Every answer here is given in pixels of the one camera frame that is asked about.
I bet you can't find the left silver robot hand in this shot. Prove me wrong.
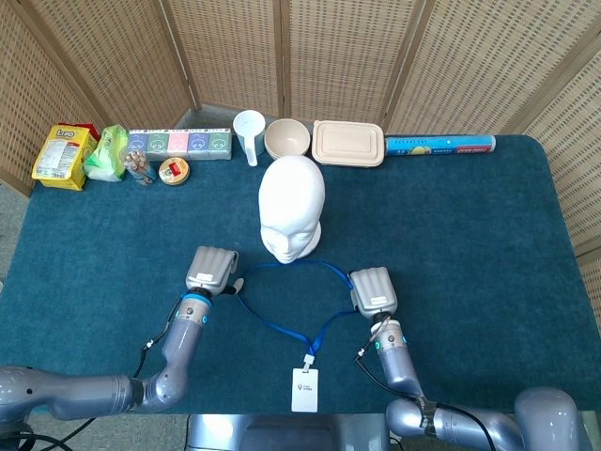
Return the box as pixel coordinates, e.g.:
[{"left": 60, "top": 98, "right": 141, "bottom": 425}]
[{"left": 185, "top": 245, "right": 245, "bottom": 298}]

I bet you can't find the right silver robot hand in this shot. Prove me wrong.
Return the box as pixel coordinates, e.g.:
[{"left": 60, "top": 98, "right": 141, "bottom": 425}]
[{"left": 347, "top": 266, "right": 400, "bottom": 315}]

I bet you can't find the blue lanyard with white badge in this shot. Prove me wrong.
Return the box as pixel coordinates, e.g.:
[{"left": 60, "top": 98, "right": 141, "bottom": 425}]
[{"left": 236, "top": 260, "right": 358, "bottom": 413}]

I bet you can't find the round tin red label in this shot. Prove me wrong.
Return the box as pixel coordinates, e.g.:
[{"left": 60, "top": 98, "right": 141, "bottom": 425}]
[{"left": 158, "top": 158, "right": 192, "bottom": 188}]

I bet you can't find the white foam mannequin head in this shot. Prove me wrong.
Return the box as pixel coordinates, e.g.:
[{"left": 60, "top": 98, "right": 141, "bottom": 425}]
[{"left": 257, "top": 156, "right": 327, "bottom": 266}]

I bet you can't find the teal blue table cloth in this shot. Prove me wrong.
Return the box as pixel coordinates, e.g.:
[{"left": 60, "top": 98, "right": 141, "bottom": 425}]
[{"left": 0, "top": 133, "right": 601, "bottom": 417}]

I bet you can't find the clear jar with sticks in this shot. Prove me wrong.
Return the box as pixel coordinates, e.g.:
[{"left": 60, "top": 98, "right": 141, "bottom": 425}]
[{"left": 122, "top": 148, "right": 158, "bottom": 187}]

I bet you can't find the purple tissue pack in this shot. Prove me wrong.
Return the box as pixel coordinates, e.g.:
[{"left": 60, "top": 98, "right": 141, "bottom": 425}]
[{"left": 187, "top": 129, "right": 211, "bottom": 160}]

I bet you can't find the pink tissue pack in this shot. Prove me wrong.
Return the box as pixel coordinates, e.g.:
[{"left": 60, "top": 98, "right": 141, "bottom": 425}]
[{"left": 167, "top": 129, "right": 191, "bottom": 160}]

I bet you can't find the pale blue measuring cup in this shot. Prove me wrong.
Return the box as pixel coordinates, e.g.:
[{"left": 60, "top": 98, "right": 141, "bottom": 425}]
[{"left": 232, "top": 110, "right": 268, "bottom": 167}]

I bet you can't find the blue tissue pack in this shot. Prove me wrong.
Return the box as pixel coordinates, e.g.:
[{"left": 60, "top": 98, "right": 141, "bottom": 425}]
[{"left": 127, "top": 129, "right": 151, "bottom": 159}]

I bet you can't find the beige lunch box with lid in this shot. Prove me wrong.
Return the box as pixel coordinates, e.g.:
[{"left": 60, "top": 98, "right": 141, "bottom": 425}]
[{"left": 312, "top": 119, "right": 387, "bottom": 168}]

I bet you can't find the beige bowl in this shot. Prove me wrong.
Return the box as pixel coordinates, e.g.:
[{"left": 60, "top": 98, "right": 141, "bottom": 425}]
[{"left": 264, "top": 117, "right": 312, "bottom": 159}]

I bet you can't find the green white plastic bag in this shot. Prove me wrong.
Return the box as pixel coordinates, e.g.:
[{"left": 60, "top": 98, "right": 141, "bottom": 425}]
[{"left": 83, "top": 124, "right": 131, "bottom": 182}]

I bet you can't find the grey robot torso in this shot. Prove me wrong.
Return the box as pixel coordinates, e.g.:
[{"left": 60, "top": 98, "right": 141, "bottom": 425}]
[{"left": 187, "top": 412, "right": 391, "bottom": 451}]

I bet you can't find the yellow snack bag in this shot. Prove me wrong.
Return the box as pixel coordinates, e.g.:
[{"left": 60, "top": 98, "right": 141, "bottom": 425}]
[{"left": 31, "top": 122, "right": 102, "bottom": 192}]

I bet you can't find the wicker folding screen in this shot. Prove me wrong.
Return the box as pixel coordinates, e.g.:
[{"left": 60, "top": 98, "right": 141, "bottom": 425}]
[{"left": 0, "top": 0, "right": 601, "bottom": 424}]

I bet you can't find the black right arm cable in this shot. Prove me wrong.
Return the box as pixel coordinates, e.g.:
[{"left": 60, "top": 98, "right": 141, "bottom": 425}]
[{"left": 354, "top": 317, "right": 499, "bottom": 451}]

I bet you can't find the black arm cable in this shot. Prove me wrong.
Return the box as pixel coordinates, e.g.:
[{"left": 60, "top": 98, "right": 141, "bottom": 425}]
[
  {"left": 354, "top": 317, "right": 499, "bottom": 451},
  {"left": 132, "top": 319, "right": 177, "bottom": 380}
]

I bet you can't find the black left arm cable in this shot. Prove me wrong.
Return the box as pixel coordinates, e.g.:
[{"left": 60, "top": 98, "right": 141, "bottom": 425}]
[{"left": 132, "top": 319, "right": 177, "bottom": 380}]

